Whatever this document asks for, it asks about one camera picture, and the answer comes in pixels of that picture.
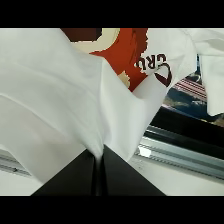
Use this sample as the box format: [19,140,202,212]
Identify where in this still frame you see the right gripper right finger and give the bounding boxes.
[99,144,167,197]

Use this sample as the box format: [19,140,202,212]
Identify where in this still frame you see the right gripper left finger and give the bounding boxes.
[31,148,100,197]

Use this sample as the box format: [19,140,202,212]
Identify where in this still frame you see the white T-shirt with red print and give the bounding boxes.
[0,27,224,185]

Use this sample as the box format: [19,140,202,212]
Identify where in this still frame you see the silver frame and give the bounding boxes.
[0,134,224,182]

